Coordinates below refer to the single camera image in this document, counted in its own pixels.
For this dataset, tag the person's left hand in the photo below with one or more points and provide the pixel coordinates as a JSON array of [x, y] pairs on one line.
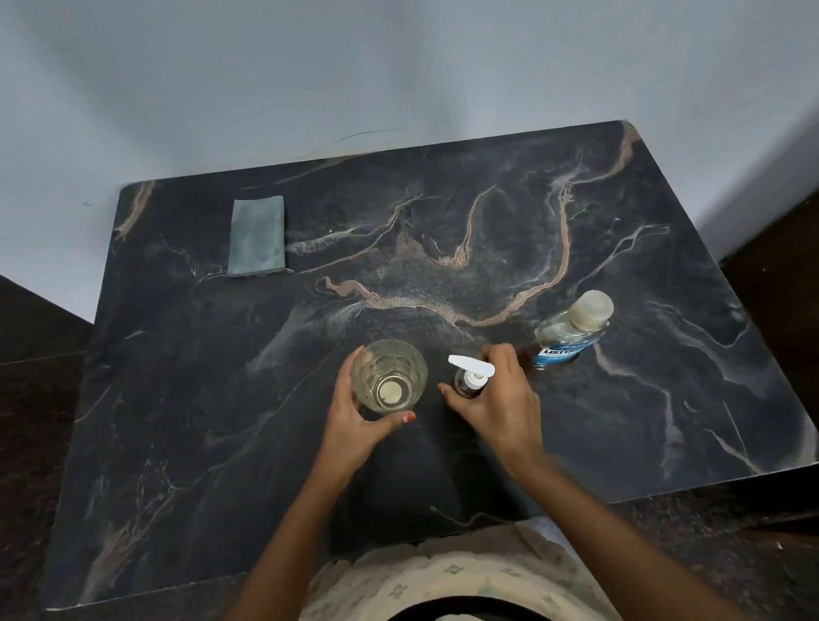
[[350, 437]]

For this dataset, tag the person's right hand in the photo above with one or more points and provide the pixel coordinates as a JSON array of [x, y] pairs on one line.
[[504, 413]]

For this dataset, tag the small clear pump bottle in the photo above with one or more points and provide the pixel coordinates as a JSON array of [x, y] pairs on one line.
[[470, 385]]

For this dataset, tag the white pump dispenser head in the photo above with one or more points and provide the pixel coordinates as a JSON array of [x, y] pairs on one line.
[[470, 364]]

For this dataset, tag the clear drinking glass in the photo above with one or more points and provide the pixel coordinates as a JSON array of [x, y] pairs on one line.
[[388, 374]]

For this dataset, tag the Listerine mouthwash bottle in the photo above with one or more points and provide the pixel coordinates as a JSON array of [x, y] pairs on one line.
[[562, 341]]

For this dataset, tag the translucent bottle cap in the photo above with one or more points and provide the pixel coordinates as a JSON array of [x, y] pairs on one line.
[[590, 311]]

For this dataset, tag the grey-green cloth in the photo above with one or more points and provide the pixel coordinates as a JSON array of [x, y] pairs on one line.
[[256, 236]]

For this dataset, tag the person's right forearm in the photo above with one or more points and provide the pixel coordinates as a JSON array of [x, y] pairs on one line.
[[625, 554]]

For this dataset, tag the person's left forearm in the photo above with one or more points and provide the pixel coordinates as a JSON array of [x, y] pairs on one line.
[[271, 591]]

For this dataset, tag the black marble table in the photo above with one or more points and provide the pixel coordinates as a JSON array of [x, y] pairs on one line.
[[209, 415]]

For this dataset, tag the cream patterned clothing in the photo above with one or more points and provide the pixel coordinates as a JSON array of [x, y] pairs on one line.
[[423, 575]]

